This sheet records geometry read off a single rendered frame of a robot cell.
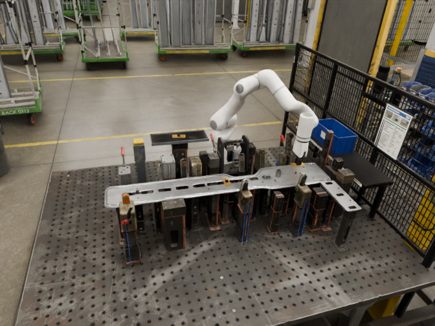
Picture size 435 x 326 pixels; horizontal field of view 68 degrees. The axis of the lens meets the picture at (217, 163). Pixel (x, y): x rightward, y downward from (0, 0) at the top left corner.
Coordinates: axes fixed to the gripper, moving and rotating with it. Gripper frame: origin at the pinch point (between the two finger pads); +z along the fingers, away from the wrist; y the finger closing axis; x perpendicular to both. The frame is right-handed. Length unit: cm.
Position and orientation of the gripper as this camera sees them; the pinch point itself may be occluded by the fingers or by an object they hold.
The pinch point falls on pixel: (298, 161)
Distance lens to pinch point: 210.5
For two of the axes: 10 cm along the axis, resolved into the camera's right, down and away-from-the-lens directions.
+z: -0.4, 8.5, 5.2
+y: 2.7, 5.1, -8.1
